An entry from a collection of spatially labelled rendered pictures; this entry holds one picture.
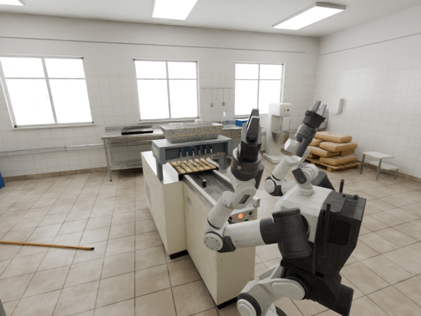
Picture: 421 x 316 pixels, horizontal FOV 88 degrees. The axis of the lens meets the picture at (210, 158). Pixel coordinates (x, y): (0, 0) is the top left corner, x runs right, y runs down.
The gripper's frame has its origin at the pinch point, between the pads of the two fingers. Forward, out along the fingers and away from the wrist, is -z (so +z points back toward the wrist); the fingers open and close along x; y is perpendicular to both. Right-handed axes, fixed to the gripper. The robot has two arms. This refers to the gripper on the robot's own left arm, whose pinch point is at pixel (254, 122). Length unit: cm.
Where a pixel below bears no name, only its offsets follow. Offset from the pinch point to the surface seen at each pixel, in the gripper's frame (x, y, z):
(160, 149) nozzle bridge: 88, -64, 86
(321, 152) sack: 358, 189, 248
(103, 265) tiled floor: 31, -112, 195
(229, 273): 20, 7, 137
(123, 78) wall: 371, -245, 142
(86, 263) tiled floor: 30, -131, 198
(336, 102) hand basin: 485, 231, 186
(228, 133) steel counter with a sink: 368, -14, 240
